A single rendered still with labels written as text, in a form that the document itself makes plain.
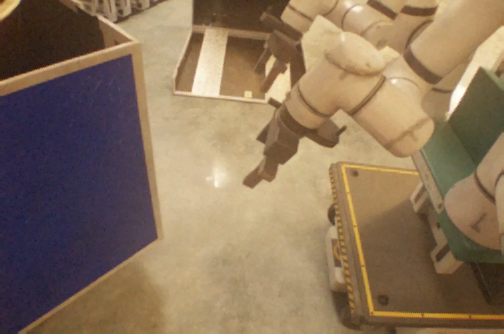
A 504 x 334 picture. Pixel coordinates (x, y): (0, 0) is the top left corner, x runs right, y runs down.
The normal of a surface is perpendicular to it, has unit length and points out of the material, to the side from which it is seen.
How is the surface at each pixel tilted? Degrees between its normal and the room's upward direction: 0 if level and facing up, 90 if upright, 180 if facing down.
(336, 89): 91
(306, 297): 0
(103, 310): 0
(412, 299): 0
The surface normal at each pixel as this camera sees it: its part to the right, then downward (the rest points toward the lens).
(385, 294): 0.11, -0.74
